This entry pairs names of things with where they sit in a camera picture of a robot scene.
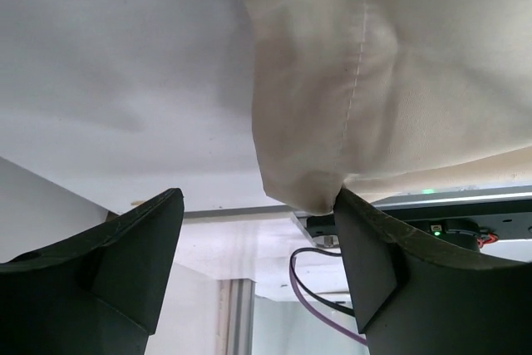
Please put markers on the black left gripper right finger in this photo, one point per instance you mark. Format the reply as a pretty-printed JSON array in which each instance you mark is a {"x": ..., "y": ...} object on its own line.
[{"x": 414, "y": 293}]

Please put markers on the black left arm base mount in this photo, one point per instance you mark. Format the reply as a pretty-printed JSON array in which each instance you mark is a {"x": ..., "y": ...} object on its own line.
[{"x": 488, "y": 216}]

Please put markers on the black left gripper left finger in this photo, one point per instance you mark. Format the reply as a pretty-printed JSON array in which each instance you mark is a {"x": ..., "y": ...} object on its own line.
[{"x": 98, "y": 292}]

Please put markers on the beige trousers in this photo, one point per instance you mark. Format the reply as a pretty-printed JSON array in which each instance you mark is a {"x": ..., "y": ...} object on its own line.
[{"x": 388, "y": 96}]

